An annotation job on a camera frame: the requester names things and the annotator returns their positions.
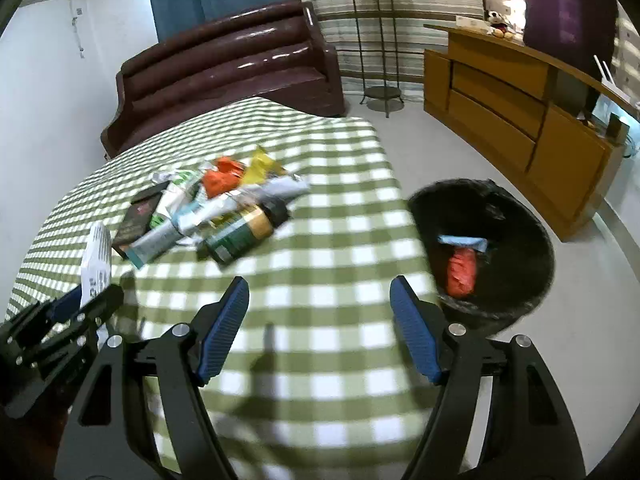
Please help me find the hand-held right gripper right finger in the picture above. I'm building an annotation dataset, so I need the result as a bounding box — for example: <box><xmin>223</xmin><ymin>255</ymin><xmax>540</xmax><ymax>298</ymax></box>
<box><xmin>390</xmin><ymin>275</ymin><xmax>588</xmax><ymax>480</ymax></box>

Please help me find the dark brown leather sofa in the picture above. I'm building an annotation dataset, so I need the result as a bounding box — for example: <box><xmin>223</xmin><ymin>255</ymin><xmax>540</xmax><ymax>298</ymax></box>
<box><xmin>100</xmin><ymin>0</ymin><xmax>347</xmax><ymax>160</ymax></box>

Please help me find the white printed paper packet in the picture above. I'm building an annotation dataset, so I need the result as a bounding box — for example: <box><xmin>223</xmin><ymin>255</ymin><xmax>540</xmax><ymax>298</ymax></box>
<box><xmin>80</xmin><ymin>222</ymin><xmax>113</xmax><ymax>311</ymax></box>

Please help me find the yellow wrapper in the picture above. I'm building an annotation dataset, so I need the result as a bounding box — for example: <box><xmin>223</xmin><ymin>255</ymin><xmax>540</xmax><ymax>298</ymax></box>
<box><xmin>241</xmin><ymin>146</ymin><xmax>291</xmax><ymax>186</ymax></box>

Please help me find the wall cable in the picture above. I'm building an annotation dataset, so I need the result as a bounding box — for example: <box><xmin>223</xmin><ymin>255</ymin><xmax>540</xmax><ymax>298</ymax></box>
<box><xmin>70</xmin><ymin>0</ymin><xmax>86</xmax><ymax>61</ymax></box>

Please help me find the white blue crumpled wrapper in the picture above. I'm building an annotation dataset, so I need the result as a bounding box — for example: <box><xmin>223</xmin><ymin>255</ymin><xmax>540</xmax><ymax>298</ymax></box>
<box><xmin>172</xmin><ymin>195</ymin><xmax>241</xmax><ymax>236</ymax></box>

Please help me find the green white plastic bag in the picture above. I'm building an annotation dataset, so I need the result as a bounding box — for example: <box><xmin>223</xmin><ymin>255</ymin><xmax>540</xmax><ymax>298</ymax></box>
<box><xmin>155</xmin><ymin>170</ymin><xmax>203</xmax><ymax>216</ymax></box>

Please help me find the black flat box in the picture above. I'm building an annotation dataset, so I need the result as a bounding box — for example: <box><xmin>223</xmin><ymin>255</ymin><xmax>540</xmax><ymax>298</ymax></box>
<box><xmin>111</xmin><ymin>181</ymin><xmax>171</xmax><ymax>261</ymax></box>

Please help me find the orange plastic bag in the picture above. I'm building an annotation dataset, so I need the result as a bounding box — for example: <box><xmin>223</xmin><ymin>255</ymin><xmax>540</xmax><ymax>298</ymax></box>
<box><xmin>201</xmin><ymin>156</ymin><xmax>246</xmax><ymax>198</ymax></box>
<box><xmin>445</xmin><ymin>247</ymin><xmax>478</xmax><ymax>298</ymax></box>

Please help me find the green checkered tablecloth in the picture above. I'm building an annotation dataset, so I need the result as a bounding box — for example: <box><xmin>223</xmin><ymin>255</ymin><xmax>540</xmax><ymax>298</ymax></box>
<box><xmin>5</xmin><ymin>96</ymin><xmax>441</xmax><ymax>480</ymax></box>

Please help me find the wooden cabinet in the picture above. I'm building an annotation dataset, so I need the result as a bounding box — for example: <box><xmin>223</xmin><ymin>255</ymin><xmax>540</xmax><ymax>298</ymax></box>
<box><xmin>422</xmin><ymin>22</ymin><xmax>632</xmax><ymax>242</ymax></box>

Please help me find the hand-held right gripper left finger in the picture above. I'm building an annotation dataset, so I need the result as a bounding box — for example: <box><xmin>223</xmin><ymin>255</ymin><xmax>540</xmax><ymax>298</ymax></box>
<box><xmin>52</xmin><ymin>275</ymin><xmax>251</xmax><ymax>480</ymax></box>

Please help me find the striped beige curtain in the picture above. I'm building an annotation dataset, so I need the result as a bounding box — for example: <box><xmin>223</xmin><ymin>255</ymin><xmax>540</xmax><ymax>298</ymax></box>
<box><xmin>284</xmin><ymin>0</ymin><xmax>486</xmax><ymax>98</ymax></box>

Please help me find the small plush toy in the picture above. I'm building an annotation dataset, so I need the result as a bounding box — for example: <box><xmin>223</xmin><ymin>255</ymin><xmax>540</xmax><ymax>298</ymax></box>
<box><xmin>485</xmin><ymin>10</ymin><xmax>516</xmax><ymax>40</ymax></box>

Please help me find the white tube green print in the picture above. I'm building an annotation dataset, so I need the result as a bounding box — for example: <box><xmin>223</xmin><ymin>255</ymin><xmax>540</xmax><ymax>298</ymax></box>
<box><xmin>125</xmin><ymin>220</ymin><xmax>201</xmax><ymax>268</ymax></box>

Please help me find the purple curtain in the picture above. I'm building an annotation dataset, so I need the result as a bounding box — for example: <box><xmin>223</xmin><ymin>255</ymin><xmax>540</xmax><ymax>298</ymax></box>
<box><xmin>520</xmin><ymin>0</ymin><xmax>618</xmax><ymax>78</ymax></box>

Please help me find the silver wrapper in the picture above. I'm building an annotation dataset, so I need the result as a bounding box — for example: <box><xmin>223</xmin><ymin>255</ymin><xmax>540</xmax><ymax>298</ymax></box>
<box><xmin>240</xmin><ymin>175</ymin><xmax>311</xmax><ymax>206</ymax></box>

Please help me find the black metal plant stand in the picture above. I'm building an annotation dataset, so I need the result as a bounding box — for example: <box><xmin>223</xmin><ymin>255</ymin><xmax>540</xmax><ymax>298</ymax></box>
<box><xmin>350</xmin><ymin>0</ymin><xmax>405</xmax><ymax>118</ymax></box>

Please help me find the green jar black lid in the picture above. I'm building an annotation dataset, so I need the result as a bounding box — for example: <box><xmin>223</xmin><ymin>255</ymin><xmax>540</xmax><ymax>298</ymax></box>
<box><xmin>205</xmin><ymin>197</ymin><xmax>291</xmax><ymax>267</ymax></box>

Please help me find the black trash bin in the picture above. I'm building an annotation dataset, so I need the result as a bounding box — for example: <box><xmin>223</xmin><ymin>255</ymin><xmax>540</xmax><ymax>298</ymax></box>
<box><xmin>407</xmin><ymin>178</ymin><xmax>557</xmax><ymax>336</ymax></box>

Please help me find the white router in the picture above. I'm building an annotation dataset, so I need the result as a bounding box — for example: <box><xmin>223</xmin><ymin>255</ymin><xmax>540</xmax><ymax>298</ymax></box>
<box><xmin>592</xmin><ymin>55</ymin><xmax>640</xmax><ymax>111</ymax></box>

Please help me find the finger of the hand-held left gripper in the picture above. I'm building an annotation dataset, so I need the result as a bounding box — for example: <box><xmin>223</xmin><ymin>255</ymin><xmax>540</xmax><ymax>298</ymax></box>
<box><xmin>2</xmin><ymin>285</ymin><xmax>86</xmax><ymax>346</ymax></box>
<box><xmin>15</xmin><ymin>284</ymin><xmax>126</xmax><ymax>376</ymax></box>

